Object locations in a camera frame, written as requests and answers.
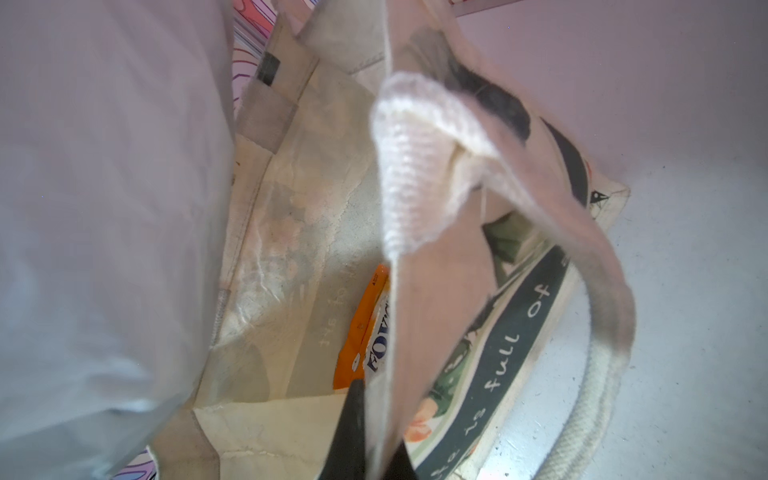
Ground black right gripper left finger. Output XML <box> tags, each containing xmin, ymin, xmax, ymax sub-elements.
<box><xmin>317</xmin><ymin>379</ymin><xmax>366</xmax><ymax>480</ymax></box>

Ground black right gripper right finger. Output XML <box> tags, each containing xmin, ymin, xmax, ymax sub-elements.
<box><xmin>383</xmin><ymin>443</ymin><xmax>417</xmax><ymax>480</ymax></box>

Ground silver drink can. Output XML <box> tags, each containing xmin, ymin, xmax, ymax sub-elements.
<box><xmin>333</xmin><ymin>264</ymin><xmax>389</xmax><ymax>390</ymax></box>

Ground cream canvas tote bag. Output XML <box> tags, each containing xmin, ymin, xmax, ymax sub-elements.
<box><xmin>150</xmin><ymin>1</ymin><xmax>636</xmax><ymax>479</ymax></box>

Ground white plastic grocery bag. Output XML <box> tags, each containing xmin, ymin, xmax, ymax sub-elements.
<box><xmin>1</xmin><ymin>1</ymin><xmax>234</xmax><ymax>479</ymax></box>

